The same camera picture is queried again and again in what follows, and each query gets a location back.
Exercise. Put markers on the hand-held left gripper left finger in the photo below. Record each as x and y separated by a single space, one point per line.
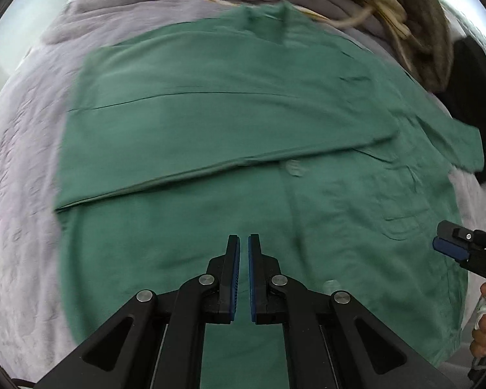
235 267

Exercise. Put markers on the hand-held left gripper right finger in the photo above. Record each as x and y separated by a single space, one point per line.
252 267

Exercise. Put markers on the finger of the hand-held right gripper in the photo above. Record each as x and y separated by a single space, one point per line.
455 230
449 249

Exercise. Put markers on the green button shirt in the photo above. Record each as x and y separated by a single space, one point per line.
235 129

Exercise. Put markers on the person's right hand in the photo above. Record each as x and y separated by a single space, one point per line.
482 332

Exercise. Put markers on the black cloth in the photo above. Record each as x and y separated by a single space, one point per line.
474 89

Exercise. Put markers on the brown fuzzy cloth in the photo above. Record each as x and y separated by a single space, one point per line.
425 36

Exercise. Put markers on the white quilted cover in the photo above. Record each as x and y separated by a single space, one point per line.
480 28

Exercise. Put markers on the lavender plush blanket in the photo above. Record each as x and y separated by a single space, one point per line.
28 178

